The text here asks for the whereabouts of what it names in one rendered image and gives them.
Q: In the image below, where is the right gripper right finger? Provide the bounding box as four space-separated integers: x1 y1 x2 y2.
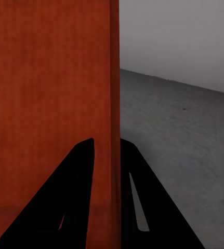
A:
121 139 205 249

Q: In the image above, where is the storage box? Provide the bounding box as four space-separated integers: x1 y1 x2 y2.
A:
0 0 121 249

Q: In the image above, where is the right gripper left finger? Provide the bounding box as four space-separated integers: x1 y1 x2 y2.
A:
0 138 95 249

